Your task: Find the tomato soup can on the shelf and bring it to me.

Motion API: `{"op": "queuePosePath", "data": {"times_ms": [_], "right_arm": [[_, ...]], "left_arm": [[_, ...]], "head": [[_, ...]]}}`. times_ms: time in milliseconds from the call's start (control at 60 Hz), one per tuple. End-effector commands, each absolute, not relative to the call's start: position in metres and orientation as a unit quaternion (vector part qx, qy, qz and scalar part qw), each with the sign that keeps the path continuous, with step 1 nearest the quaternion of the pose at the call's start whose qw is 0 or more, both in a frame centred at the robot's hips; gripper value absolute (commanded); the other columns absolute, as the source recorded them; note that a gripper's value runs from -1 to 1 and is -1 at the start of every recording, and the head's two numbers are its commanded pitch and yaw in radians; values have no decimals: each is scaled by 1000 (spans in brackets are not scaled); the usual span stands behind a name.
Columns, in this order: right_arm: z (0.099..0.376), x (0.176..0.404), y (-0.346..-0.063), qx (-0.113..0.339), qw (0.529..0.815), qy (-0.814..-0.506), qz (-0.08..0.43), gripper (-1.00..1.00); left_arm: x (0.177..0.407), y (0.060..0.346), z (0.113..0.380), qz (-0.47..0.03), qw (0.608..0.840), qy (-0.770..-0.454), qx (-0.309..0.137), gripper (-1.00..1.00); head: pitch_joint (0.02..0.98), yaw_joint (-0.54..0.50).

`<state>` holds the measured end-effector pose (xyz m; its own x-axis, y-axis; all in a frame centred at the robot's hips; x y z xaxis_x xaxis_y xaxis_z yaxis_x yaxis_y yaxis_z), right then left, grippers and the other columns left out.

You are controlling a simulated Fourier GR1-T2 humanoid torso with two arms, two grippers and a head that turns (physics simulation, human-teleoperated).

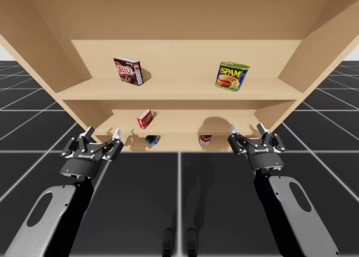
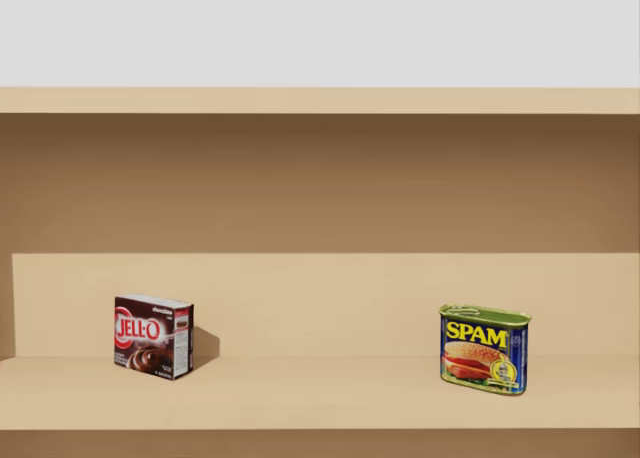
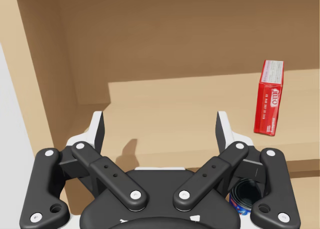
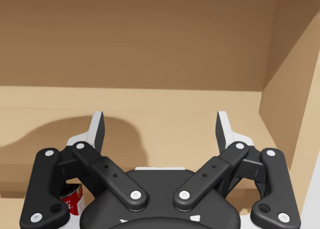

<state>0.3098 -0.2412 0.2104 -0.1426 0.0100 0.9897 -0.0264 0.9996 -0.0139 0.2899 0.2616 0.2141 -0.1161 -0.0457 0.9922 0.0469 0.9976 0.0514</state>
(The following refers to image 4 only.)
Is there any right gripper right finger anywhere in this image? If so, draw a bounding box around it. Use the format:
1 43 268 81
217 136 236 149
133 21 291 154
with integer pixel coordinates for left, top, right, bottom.
172 110 302 229

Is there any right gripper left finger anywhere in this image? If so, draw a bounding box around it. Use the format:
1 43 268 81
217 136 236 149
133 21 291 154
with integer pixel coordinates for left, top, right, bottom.
19 110 151 229

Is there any pale wooden shelf unit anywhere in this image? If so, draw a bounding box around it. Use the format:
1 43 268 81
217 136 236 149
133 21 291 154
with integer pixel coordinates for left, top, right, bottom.
0 0 320 229

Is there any red and white can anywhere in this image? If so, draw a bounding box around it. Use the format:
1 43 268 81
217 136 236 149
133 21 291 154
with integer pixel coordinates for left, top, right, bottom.
59 182 86 217

